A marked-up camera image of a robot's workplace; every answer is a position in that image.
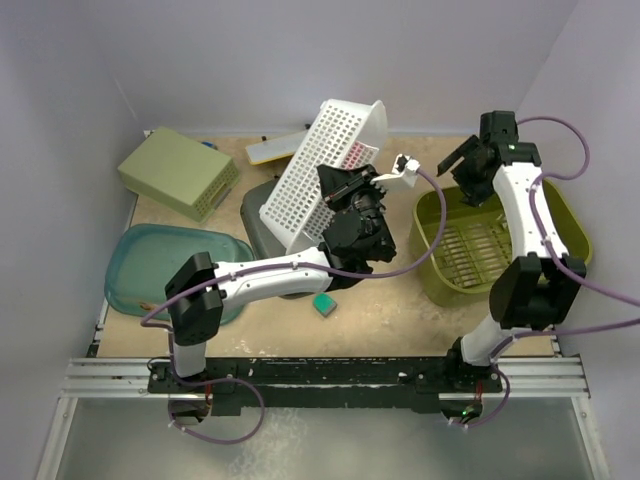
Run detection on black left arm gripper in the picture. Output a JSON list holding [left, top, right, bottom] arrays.
[[318, 164, 395, 256]]

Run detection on white perforated basket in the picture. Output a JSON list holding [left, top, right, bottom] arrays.
[[257, 98, 390, 257]]

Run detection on grey plastic tub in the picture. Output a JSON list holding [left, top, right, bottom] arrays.
[[241, 179, 321, 301]]

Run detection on olive green plastic bin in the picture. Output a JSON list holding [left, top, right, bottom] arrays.
[[409, 180, 593, 308]]

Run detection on light green perforated basket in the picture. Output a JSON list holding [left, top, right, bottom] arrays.
[[118, 127, 240, 223]]

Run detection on teal plastic tub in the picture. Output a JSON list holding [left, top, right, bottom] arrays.
[[104, 224, 254, 317]]

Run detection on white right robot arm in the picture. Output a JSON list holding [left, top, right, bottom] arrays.
[[438, 110, 587, 391]]

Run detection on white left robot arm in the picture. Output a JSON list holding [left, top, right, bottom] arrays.
[[165, 165, 416, 392]]

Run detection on pink plastic clip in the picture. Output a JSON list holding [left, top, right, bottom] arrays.
[[341, 141, 367, 170]]

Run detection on yellow framed whiteboard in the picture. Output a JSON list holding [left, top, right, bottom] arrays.
[[245, 130, 307, 165]]

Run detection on green and grey eraser block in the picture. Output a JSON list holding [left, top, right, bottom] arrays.
[[312, 293, 337, 318]]

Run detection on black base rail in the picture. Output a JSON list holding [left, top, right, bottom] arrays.
[[148, 357, 502, 416]]

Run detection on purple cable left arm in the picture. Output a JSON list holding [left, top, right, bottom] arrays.
[[140, 167, 447, 444]]

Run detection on aluminium frame rails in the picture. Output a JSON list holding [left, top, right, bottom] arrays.
[[37, 285, 612, 479]]

